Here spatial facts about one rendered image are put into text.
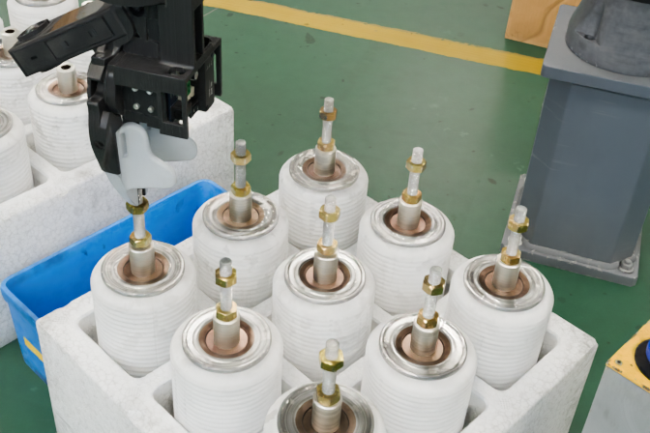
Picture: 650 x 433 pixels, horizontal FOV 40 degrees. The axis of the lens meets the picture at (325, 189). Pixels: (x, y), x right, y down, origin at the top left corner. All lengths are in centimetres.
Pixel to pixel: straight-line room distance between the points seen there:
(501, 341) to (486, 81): 90
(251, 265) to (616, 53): 51
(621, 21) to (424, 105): 54
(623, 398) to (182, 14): 43
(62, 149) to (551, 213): 63
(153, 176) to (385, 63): 101
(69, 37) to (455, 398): 42
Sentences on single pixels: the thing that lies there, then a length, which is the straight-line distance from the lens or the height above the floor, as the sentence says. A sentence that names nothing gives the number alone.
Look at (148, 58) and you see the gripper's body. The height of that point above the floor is 48.
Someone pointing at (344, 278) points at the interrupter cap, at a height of 25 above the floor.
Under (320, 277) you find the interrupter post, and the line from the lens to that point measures 82.
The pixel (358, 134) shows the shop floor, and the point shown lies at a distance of 148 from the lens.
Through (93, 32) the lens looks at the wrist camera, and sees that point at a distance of 70.
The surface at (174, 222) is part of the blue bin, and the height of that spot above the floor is 8.
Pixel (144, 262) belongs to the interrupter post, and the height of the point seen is 27.
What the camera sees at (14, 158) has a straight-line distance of 105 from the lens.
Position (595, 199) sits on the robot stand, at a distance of 122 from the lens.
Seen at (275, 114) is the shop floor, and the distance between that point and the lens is 152.
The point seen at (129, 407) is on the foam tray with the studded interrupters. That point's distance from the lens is 83.
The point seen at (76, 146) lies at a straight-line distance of 110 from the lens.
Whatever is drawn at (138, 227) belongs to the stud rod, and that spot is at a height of 30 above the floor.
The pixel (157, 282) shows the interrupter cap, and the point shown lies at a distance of 83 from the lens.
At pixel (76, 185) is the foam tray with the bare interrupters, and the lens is 108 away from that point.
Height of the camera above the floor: 82
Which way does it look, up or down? 37 degrees down
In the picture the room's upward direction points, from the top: 4 degrees clockwise
